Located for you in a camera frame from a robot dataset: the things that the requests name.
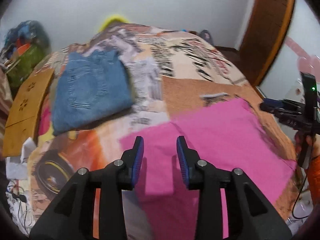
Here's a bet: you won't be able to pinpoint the folded blue jeans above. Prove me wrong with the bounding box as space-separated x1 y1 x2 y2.
52 50 133 136

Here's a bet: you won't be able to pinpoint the bamboo lap tray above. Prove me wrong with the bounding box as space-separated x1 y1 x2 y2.
2 68 54 158

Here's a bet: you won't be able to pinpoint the frosted sliding wardrobe door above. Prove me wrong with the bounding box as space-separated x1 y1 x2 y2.
259 0 319 100

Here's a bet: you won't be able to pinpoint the right hand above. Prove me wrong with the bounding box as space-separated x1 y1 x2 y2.
295 131 320 159

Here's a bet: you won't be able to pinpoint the white patterned cloth with cables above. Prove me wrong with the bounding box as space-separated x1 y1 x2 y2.
5 138 36 235

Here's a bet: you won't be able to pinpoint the grey backpack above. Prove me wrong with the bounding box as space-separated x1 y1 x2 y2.
199 30 214 46

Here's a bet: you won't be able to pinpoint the yellow curved headboard cushion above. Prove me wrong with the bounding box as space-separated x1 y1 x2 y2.
99 14 129 32

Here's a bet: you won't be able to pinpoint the printed bed cover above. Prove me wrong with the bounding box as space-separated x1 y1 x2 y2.
28 23 297 220

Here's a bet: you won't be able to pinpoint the pink pants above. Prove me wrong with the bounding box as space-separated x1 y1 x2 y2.
120 99 296 239

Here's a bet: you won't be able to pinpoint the green storage bag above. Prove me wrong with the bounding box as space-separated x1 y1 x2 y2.
6 44 46 88

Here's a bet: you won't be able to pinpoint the wooden wardrobe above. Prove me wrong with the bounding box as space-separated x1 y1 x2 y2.
239 0 295 86

